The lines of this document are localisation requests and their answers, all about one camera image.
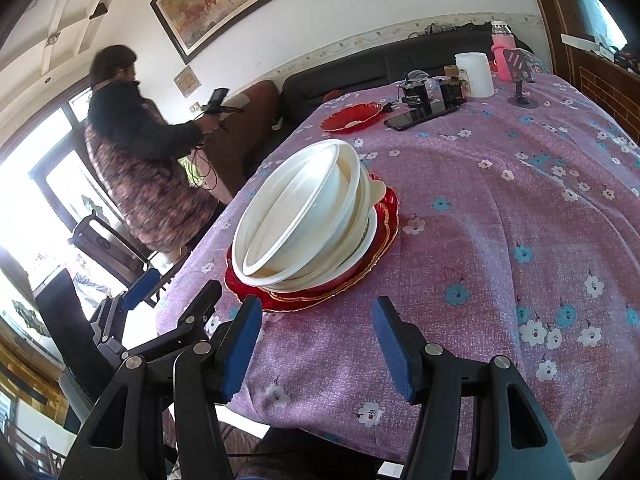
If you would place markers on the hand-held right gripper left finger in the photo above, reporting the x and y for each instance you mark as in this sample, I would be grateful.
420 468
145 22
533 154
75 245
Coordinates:
240 345

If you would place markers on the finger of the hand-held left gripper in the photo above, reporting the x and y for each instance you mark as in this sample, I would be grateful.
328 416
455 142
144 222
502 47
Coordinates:
142 282
195 307

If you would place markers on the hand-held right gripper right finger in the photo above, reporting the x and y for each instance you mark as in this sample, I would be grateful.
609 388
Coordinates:
392 350

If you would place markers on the red plate with gold print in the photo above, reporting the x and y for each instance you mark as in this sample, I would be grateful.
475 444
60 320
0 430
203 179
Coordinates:
235 280

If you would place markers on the gold-rimmed red plate white centre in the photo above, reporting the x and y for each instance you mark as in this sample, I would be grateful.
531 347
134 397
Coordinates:
352 280

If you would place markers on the cream bowl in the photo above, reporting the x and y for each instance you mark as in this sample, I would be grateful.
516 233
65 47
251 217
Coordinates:
377 190

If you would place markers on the black wooden chair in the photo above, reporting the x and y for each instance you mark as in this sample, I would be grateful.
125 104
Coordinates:
107 245

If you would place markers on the green cloth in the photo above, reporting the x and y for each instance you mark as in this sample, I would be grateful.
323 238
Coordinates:
189 170

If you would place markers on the wood-framed glass door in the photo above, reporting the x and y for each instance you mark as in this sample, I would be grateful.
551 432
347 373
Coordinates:
50 170

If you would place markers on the brown armchair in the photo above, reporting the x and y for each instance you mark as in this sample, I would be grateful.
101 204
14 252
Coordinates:
250 130

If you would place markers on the black phone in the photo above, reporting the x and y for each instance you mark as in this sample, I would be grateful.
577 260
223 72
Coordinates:
420 116

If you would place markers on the small red scalloped plate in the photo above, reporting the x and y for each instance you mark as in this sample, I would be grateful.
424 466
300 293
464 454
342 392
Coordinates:
350 116

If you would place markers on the red bag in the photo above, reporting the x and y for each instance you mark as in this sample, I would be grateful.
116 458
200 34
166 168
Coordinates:
334 96

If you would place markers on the black cylindrical device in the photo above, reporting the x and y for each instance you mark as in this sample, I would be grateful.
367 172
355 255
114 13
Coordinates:
415 94

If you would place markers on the dark jar with wooden lid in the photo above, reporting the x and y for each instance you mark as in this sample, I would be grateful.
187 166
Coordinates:
452 87

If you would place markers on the black sofa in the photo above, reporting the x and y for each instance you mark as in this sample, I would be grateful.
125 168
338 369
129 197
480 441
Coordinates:
350 72

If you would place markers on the white plastic jar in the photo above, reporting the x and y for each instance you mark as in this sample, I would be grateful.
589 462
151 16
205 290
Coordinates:
475 75

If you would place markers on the framed landscape painting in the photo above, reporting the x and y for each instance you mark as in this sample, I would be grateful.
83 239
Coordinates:
235 5

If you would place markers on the black phone stand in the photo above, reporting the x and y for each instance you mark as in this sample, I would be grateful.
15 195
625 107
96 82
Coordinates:
520 75

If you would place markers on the pink water bottle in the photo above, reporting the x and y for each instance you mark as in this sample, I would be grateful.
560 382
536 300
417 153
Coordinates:
501 45

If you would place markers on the wooden cabinet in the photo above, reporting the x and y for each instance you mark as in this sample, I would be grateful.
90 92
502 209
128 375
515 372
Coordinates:
600 80

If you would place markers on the small framed wall plaque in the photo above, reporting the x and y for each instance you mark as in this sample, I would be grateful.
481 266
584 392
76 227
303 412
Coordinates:
187 81

